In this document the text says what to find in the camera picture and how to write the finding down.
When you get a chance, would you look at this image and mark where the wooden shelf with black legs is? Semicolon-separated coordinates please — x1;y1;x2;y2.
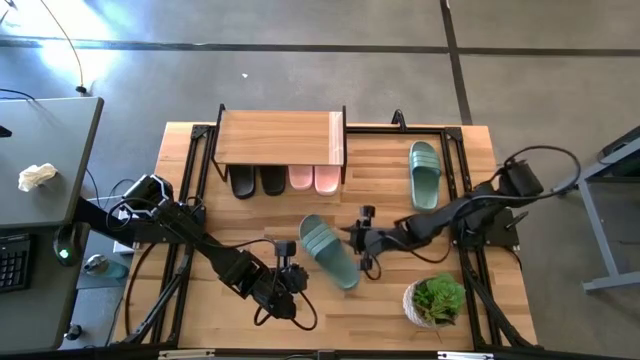
209;103;348;184

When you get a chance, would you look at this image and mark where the black rubber slide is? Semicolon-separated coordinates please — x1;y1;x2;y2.
259;164;288;197
228;164;257;200

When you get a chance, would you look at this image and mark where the black support strut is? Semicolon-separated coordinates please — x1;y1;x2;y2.
74;197;151;246

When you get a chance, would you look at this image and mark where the green rubber slide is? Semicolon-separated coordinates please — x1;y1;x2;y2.
408;140;443;212
298;213;362;292

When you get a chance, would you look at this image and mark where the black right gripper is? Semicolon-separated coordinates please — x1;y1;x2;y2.
339;224;401;255

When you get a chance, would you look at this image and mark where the thin floor cable with plug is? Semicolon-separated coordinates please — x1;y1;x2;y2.
38;0;89;97

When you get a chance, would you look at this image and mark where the black device with green light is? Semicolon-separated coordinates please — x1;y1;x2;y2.
52;222;91;268

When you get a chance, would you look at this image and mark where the teal bottle with silver cap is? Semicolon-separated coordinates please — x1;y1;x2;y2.
82;253;130;280

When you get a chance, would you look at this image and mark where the silver metal bracket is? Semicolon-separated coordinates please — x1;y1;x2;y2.
158;349;215;360
438;351;495;360

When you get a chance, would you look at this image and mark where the dark flat device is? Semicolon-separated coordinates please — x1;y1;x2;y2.
597;124;640;166

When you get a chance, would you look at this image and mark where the white power strip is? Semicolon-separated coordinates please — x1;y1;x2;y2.
113;209;139;255

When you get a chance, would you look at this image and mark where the grey metal table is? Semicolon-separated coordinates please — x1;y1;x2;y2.
574;124;640;295

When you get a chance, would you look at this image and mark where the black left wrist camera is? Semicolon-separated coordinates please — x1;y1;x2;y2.
275;240;298;262

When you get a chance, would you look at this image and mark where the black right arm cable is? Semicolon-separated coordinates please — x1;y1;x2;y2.
492;144;583;201

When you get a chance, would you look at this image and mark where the black keyboard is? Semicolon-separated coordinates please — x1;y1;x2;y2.
0;233;33;295

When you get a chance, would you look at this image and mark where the succulent in white pot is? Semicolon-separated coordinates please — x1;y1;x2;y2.
402;272;467;331

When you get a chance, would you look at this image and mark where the crumpled white tissue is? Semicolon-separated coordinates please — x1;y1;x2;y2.
17;162;59;194

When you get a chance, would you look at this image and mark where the grey desk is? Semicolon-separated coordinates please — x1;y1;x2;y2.
0;96;105;354

